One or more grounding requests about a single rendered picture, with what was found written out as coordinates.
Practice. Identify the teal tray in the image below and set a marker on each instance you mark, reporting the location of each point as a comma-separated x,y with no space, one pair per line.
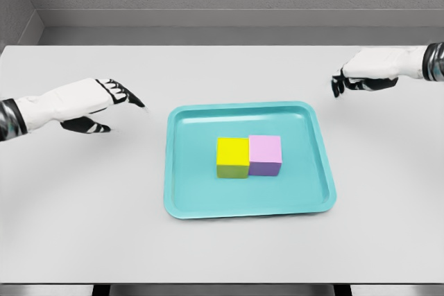
249,161

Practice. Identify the yellow cube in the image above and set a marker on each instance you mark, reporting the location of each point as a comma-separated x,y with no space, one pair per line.
233,157

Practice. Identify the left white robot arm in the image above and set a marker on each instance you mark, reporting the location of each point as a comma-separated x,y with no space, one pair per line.
29,110

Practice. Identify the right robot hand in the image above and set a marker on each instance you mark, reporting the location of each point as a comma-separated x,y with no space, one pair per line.
369,65

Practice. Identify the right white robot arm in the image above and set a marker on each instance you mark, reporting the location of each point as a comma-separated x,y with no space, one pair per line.
421,62

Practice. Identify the pink cube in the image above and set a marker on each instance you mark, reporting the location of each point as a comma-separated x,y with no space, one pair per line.
265,155

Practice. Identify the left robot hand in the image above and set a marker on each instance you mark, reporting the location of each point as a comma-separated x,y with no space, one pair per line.
81,96

